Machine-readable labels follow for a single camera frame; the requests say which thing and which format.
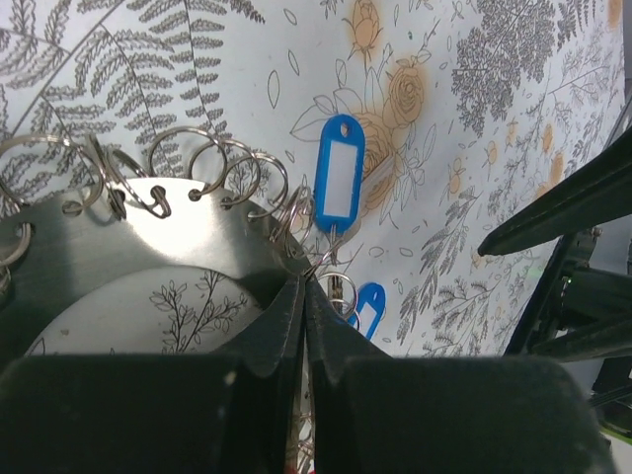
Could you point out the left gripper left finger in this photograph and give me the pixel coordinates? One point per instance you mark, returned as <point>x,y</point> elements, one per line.
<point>228,411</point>

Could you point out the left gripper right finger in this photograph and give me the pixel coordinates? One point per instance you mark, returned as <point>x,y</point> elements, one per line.
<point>375,413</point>

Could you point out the blue key tag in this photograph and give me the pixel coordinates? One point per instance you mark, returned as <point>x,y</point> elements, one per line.
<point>370,308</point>
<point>338,175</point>

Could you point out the floral patterned table mat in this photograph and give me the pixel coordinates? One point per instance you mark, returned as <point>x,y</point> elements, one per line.
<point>471,110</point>

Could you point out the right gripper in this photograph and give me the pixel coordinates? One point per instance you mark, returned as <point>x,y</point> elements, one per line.
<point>580,311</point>

